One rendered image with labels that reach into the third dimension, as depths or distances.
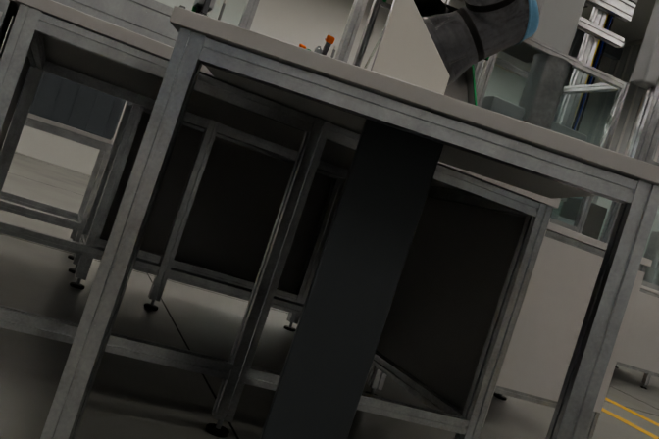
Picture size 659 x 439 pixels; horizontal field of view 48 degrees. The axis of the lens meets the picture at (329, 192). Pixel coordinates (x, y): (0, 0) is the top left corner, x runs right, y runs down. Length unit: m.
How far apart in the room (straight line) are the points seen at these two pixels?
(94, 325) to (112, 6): 0.82
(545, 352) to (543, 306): 0.19
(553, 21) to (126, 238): 2.41
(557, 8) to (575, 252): 1.02
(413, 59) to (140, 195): 0.57
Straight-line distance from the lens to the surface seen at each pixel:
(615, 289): 1.36
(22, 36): 1.79
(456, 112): 1.27
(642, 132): 3.47
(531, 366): 3.23
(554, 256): 3.18
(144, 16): 1.87
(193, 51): 1.31
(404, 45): 1.46
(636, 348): 7.54
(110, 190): 3.18
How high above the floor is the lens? 0.61
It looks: 2 degrees up
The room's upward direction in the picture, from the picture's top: 18 degrees clockwise
